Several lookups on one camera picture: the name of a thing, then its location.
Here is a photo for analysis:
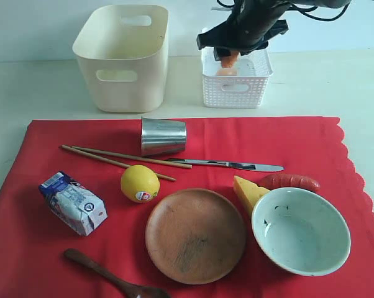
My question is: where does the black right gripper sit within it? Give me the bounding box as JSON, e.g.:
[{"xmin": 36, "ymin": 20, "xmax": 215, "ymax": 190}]
[{"xmin": 196, "ymin": 1, "xmax": 290, "ymax": 61}]

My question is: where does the orange breaded nugget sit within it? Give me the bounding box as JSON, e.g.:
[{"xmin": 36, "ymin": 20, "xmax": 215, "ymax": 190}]
[{"xmin": 221, "ymin": 51, "xmax": 239, "ymax": 68}]

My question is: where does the red sausage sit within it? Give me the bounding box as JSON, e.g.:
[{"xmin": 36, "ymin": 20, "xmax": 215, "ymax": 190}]
[{"xmin": 258, "ymin": 173, "xmax": 320, "ymax": 192}]

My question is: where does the yellow cheese wedge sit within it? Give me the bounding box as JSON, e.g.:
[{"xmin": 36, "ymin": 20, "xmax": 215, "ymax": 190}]
[{"xmin": 233, "ymin": 176, "xmax": 270, "ymax": 217}]

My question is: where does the yellow lemon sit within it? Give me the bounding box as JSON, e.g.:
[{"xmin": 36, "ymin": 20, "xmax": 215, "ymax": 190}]
[{"xmin": 121, "ymin": 165, "xmax": 160, "ymax": 203}]

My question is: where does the white perforated plastic basket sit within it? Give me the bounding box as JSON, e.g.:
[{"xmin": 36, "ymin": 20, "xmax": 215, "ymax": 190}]
[{"xmin": 201, "ymin": 48, "xmax": 273, "ymax": 109}]

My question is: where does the cream plastic tub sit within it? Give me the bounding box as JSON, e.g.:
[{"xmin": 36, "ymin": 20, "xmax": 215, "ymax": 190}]
[{"xmin": 72, "ymin": 4, "xmax": 169, "ymax": 113}]

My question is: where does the steel cup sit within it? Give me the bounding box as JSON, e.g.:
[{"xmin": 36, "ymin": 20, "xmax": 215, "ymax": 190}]
[{"xmin": 140, "ymin": 117, "xmax": 187, "ymax": 156}]

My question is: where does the steel table knife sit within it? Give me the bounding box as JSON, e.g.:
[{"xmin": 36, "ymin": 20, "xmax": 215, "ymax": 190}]
[{"xmin": 166, "ymin": 158, "xmax": 284, "ymax": 173}]

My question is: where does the wooden chopstick upper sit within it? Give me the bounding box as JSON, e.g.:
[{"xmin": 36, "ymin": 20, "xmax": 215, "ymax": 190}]
[{"xmin": 71, "ymin": 146, "xmax": 193, "ymax": 169}]

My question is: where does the wooden chopstick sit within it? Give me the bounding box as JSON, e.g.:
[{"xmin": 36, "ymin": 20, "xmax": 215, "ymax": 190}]
[
  {"xmin": 71, "ymin": 146, "xmax": 193, "ymax": 169},
  {"xmin": 60, "ymin": 145, "xmax": 176, "ymax": 182}
]

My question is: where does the wooden chopstick lower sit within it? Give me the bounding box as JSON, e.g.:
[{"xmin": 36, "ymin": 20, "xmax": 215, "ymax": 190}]
[{"xmin": 60, "ymin": 145, "xmax": 176, "ymax": 182}]

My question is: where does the red tablecloth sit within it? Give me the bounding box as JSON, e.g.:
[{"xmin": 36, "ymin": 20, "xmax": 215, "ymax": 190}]
[{"xmin": 0, "ymin": 117, "xmax": 374, "ymax": 297}]

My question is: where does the brown wooden plate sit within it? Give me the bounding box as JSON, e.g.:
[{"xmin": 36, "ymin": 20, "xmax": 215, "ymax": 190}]
[{"xmin": 145, "ymin": 188, "xmax": 247, "ymax": 285}]

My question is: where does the pale green ceramic bowl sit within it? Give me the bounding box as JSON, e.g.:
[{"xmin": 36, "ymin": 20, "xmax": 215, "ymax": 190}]
[{"xmin": 251, "ymin": 187, "xmax": 351, "ymax": 276}]

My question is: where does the blue white milk carton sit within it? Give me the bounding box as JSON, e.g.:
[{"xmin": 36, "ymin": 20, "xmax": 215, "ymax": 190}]
[{"xmin": 39, "ymin": 171, "xmax": 107, "ymax": 236}]

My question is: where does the dark wooden spoon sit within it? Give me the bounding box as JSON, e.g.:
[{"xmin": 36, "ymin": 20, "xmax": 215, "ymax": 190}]
[{"xmin": 63, "ymin": 248, "xmax": 170, "ymax": 298}]

